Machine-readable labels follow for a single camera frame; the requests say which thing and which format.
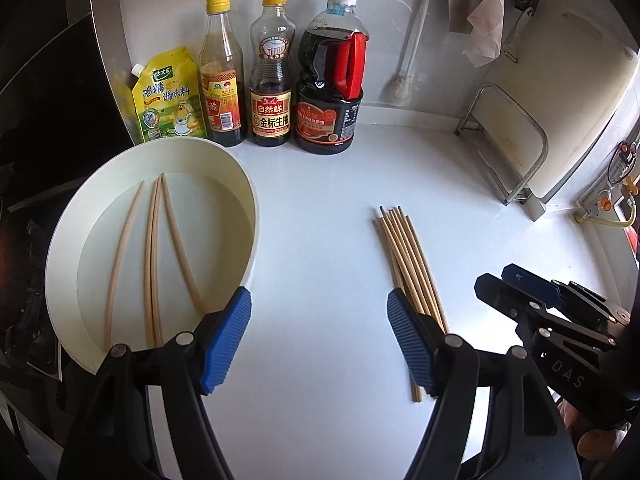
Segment vinegar bottle yellow cap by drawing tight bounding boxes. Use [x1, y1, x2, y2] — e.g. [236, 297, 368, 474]
[198, 0, 246, 148]

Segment person's right hand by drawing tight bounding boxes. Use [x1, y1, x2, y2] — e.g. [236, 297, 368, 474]
[558, 400, 628, 462]

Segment large soy sauce jug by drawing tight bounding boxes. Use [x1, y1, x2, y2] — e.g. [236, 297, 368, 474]
[294, 0, 369, 155]

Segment white cutting board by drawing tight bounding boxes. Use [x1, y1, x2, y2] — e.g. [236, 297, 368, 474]
[484, 0, 638, 200]

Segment yellow seasoning pouch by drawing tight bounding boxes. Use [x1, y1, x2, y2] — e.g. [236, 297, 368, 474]
[131, 47, 206, 142]

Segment hanging beige cloth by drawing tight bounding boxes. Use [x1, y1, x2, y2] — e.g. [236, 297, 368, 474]
[448, 0, 504, 68]

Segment gas valve with hose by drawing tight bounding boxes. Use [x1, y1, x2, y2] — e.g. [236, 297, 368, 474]
[573, 141, 639, 229]

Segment white oval tray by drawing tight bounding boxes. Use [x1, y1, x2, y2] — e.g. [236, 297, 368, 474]
[44, 136, 259, 373]

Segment white dish brush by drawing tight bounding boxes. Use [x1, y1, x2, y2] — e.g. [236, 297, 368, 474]
[381, 0, 431, 105]

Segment metal rack stand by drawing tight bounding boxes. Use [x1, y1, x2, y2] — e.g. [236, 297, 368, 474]
[454, 82, 549, 205]

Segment soy sauce bottle yellow cap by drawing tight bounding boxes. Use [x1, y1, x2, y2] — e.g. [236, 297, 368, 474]
[250, 0, 296, 148]

